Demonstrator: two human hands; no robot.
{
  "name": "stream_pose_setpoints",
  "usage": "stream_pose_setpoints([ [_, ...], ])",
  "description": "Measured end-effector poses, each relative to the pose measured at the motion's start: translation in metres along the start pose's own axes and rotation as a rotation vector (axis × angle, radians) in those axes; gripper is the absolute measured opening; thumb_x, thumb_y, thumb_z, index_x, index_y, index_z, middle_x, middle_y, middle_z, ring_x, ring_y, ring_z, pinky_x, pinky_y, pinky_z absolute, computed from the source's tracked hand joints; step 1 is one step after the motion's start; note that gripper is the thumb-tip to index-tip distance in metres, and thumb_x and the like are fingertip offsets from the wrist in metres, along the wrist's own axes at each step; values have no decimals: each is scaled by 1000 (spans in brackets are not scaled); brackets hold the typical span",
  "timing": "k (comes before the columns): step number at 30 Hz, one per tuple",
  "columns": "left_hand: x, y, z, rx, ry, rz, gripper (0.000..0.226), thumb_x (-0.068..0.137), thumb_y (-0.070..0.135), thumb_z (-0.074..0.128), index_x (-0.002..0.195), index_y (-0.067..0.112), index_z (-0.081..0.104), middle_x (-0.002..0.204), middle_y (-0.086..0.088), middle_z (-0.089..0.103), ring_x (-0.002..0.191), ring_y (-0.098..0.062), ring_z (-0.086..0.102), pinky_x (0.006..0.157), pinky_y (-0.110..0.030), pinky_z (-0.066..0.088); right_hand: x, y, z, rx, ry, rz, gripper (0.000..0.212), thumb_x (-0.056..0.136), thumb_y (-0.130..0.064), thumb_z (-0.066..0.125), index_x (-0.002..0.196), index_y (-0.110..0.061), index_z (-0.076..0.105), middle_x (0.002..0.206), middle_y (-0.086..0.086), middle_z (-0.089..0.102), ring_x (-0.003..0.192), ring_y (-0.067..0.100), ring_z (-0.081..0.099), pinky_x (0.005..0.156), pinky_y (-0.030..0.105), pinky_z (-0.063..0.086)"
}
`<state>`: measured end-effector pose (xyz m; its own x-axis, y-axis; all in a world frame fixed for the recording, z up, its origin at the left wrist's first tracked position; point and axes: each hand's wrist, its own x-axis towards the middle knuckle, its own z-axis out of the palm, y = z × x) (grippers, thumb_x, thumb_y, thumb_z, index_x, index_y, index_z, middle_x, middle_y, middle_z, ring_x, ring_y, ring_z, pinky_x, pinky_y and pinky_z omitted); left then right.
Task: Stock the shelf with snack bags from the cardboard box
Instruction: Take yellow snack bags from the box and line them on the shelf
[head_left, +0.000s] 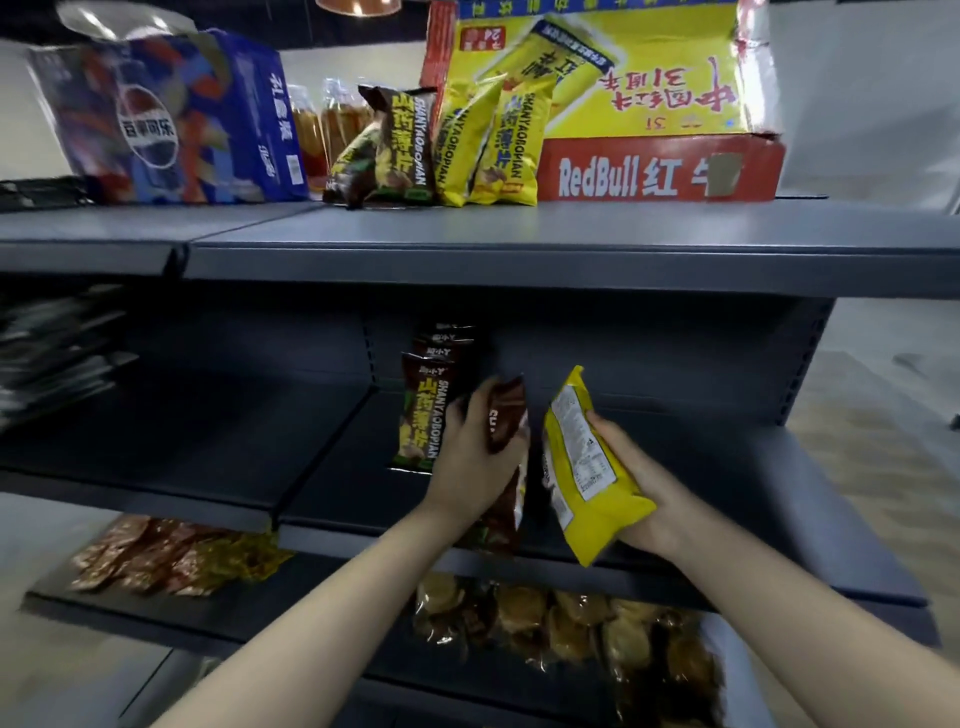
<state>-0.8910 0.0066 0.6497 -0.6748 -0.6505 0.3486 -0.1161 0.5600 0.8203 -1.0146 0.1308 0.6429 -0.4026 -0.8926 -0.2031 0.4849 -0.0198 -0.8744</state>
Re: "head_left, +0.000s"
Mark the person's right hand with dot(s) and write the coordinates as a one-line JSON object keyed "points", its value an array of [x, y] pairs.
{"points": [[660, 517]]}

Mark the person's left hand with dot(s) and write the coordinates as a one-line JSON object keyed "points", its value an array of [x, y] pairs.
{"points": [[465, 465]]}

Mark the yellow snack packet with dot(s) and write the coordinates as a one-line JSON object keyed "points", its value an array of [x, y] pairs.
{"points": [[517, 150], [461, 142], [592, 514]]}

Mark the dark grey metal shelf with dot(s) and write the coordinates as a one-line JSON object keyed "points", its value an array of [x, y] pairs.
{"points": [[525, 255]]}

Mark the person's left forearm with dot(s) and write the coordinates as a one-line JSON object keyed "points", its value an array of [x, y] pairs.
{"points": [[322, 630]]}

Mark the person's right forearm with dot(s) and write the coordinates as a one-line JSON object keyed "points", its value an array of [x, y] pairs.
{"points": [[810, 637]]}

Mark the orange wrapped snacks on shelf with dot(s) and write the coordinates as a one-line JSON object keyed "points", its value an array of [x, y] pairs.
{"points": [[247, 559]]}

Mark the pile of wrapped pastries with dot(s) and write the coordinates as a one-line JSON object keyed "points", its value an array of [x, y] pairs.
{"points": [[562, 622]]}

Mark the pile of red-brown foil packets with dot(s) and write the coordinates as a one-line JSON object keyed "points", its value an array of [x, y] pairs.
{"points": [[135, 555]]}

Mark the red carton with white lettering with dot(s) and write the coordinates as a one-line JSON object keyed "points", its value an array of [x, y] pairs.
{"points": [[660, 172]]}

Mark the pack of orange drink bottles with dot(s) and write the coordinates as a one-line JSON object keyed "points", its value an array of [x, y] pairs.
{"points": [[330, 127]]}

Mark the yellow printed carton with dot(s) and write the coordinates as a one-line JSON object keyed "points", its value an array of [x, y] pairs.
{"points": [[645, 75]]}

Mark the blue drink carton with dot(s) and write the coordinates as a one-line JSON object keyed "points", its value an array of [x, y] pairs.
{"points": [[172, 120]]}

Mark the copper pendant lamp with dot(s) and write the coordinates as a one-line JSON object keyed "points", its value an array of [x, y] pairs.
{"points": [[360, 7]]}

